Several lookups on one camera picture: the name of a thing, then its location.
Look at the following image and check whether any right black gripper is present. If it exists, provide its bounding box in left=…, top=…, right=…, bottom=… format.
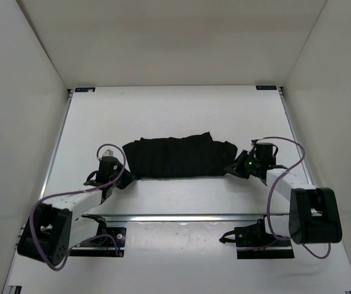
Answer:
left=224, top=149, right=261, bottom=179

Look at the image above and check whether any black pleated skirt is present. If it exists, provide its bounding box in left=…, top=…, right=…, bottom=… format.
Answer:
left=123, top=132, right=238, bottom=179

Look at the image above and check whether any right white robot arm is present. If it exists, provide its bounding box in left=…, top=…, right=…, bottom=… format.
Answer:
left=226, top=140, right=342, bottom=247

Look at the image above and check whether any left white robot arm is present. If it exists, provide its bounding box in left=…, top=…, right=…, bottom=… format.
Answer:
left=17, top=144, right=134, bottom=271

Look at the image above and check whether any right blue corner label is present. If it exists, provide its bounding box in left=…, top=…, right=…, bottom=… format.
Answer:
left=255, top=85, right=277, bottom=91

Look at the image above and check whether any blue corner label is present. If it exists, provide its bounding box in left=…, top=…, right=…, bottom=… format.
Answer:
left=74, top=87, right=96, bottom=92
left=255, top=85, right=277, bottom=91

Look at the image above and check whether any left blue corner label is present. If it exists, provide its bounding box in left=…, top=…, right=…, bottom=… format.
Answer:
left=74, top=87, right=96, bottom=92

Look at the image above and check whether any aluminium front rail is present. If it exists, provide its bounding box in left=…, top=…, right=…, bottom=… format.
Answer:
left=103, top=214, right=263, bottom=222

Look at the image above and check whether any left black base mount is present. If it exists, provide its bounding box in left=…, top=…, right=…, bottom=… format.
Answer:
left=69, top=214, right=127, bottom=258

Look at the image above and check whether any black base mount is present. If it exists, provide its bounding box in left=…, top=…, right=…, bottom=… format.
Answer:
left=69, top=214, right=127, bottom=258
left=219, top=223, right=295, bottom=260

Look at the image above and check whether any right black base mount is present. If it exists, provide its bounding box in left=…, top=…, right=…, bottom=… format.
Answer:
left=219, top=223, right=295, bottom=260

